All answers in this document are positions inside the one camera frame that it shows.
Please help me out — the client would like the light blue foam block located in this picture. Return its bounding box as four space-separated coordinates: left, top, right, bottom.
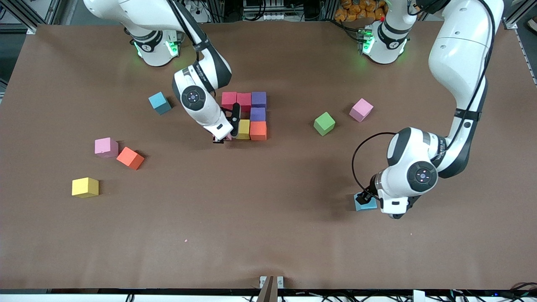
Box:
355 192 378 211
148 92 172 115

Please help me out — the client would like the orange foam block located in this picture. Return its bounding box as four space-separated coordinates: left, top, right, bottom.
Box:
116 147 145 170
250 121 268 141

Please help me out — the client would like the green foam block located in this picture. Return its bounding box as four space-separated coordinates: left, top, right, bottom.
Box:
313 112 336 137

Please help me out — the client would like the brown paper table cover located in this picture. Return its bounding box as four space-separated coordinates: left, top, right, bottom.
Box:
0 20 537 291

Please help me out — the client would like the white power strip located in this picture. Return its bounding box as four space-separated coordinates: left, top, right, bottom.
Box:
185 0 210 23

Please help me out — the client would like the white electronics box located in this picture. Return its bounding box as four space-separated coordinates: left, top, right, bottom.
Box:
242 0 287 21

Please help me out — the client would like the orange snack bag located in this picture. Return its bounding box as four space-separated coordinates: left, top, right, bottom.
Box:
334 0 388 22

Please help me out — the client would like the grey metal camera bracket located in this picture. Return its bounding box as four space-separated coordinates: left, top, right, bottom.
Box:
259 276 284 302

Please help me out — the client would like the silver aluminium frame profile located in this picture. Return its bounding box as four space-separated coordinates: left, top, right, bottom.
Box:
19 0 63 35
499 0 537 31

